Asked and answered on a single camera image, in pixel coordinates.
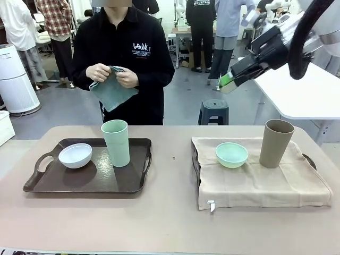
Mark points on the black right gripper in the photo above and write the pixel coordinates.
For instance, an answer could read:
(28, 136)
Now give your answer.
(268, 45)

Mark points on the tan brown tall cup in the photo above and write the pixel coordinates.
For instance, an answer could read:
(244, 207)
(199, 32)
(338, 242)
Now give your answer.
(275, 148)

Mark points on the mint green bowl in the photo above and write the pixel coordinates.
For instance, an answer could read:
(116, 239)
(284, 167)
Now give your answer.
(231, 156)

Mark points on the beige cloth mat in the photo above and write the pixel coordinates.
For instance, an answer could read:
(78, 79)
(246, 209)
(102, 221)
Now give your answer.
(252, 186)

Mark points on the grey green cloth mat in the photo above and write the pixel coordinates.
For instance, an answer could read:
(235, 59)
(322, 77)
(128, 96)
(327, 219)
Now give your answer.
(114, 95)

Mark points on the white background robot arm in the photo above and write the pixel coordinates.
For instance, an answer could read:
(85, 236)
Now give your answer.
(277, 9)
(182, 13)

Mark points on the person left forearm black sleeve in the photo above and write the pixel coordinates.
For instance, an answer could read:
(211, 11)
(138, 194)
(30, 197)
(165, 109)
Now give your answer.
(156, 77)

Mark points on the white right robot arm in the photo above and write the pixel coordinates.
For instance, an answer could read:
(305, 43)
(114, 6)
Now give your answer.
(329, 40)

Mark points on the person right forearm black sleeve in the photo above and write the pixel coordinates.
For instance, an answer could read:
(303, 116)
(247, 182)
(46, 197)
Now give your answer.
(79, 77)

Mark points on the dark brown plastic tray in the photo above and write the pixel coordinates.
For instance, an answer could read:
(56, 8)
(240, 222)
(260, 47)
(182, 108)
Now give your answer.
(87, 180)
(196, 164)

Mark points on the person left hand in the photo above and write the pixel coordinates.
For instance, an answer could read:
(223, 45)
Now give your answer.
(128, 78)

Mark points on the person right hand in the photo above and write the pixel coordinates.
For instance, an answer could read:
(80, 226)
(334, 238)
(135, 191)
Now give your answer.
(98, 73)

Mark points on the person in light blue shirt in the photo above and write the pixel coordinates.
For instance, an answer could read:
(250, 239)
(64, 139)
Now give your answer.
(228, 24)

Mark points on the dark grey plastic stool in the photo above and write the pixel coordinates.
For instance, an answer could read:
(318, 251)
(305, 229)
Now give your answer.
(212, 111)

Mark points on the white work table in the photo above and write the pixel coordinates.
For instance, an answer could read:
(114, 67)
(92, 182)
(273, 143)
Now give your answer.
(292, 101)

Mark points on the person in black mountain shirt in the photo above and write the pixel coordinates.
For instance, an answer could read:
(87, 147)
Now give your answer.
(200, 24)

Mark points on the wooden background table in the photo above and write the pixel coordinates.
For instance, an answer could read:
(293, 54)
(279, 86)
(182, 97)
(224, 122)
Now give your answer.
(183, 33)

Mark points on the person torso black sweatshirt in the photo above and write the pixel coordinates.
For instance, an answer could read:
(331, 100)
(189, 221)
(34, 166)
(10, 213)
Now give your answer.
(119, 34)

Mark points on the pale green tall cup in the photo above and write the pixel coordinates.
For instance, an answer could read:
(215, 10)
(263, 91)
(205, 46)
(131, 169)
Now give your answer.
(117, 146)

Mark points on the white bowl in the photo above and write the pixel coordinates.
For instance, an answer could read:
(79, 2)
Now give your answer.
(75, 158)

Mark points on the person in plaid shirt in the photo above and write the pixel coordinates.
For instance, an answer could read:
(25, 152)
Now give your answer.
(57, 24)

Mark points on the white cylindrical air purifier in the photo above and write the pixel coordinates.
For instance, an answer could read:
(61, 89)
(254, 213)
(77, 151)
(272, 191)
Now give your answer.
(16, 85)

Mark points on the person in white shirt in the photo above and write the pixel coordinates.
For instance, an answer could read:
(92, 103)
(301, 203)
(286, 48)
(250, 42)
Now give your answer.
(18, 24)

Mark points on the white storage box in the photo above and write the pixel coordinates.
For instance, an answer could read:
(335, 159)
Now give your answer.
(5, 127)

